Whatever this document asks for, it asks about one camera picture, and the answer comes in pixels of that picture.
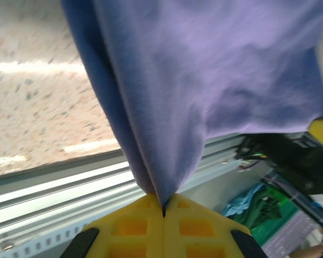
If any cable connector with lights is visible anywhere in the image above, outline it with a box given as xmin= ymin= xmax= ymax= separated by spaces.
xmin=246 ymin=152 xmax=269 ymax=162

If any lavender perforated basket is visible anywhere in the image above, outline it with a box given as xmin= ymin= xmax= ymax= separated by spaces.
xmin=261 ymin=209 xmax=323 ymax=258

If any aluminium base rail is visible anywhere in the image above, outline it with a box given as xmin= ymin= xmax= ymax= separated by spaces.
xmin=0 ymin=134 xmax=245 ymax=236

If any pile of green blue cloths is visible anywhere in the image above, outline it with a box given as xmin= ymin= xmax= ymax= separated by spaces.
xmin=251 ymin=185 xmax=300 ymax=247

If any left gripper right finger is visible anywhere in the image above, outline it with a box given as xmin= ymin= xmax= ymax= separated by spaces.
xmin=164 ymin=192 xmax=267 ymax=258

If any light blue cloth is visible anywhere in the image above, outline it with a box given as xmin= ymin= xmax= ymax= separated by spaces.
xmin=222 ymin=182 xmax=262 ymax=217

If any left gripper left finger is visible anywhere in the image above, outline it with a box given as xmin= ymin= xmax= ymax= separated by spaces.
xmin=61 ymin=193 xmax=165 ymax=258

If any slotted grey cable duct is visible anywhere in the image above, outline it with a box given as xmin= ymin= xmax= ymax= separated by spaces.
xmin=0 ymin=219 xmax=92 ymax=258

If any dark green cloth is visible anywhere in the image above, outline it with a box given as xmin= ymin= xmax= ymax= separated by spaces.
xmin=242 ymin=188 xmax=284 ymax=230

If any person's hand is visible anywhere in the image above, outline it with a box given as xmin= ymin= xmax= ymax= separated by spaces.
xmin=293 ymin=243 xmax=323 ymax=258

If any purple t-shirt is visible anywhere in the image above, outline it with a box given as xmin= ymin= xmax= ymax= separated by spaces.
xmin=60 ymin=0 xmax=323 ymax=209

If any steel shelf panel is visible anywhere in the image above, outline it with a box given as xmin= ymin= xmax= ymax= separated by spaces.
xmin=177 ymin=161 xmax=272 ymax=216

